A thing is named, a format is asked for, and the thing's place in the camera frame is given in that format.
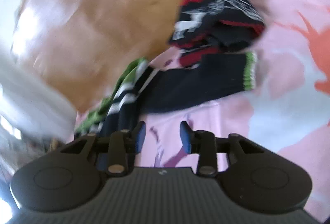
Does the pink printed bed sheet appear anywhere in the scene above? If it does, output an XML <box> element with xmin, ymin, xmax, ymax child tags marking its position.
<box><xmin>137</xmin><ymin>0</ymin><xmax>329</xmax><ymax>222</ymax></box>

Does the black red patterned garment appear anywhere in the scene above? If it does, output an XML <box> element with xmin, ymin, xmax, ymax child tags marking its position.
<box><xmin>169</xmin><ymin>0</ymin><xmax>265</xmax><ymax>68</ymax></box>

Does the wooden headboard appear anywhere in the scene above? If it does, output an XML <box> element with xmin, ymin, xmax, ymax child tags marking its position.
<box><xmin>12</xmin><ymin>0</ymin><xmax>181</xmax><ymax>112</ymax></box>

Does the black green striped sock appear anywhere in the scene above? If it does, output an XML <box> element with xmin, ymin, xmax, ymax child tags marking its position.
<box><xmin>74</xmin><ymin>58</ymin><xmax>160</xmax><ymax>139</ymax></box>

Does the black green cuffed sock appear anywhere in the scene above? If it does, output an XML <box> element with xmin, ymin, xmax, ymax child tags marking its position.
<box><xmin>138</xmin><ymin>51</ymin><xmax>257</xmax><ymax>113</ymax></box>

